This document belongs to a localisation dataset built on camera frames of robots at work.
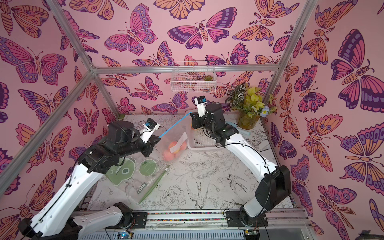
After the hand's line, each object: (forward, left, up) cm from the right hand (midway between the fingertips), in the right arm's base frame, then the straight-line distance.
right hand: (193, 112), depth 76 cm
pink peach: (-14, +14, -22) cm, 30 cm away
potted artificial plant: (+18, -35, -11) cm, 41 cm away
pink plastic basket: (+6, -2, -33) cm, 34 cm away
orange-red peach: (-9, +12, -16) cm, 22 cm away
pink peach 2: (-7, +6, -21) cm, 23 cm away
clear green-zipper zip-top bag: (-21, +34, -33) cm, 52 cm away
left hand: (-16, +15, 0) cm, 22 cm away
